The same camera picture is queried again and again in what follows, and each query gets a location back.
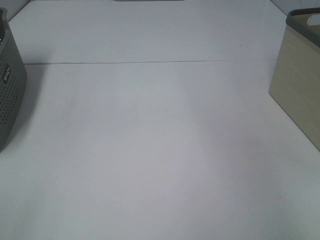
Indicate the beige basket with grey rim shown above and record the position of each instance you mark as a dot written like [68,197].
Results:
[295,84]

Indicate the grey perforated plastic basket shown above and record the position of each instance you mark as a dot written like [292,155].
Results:
[13,78]

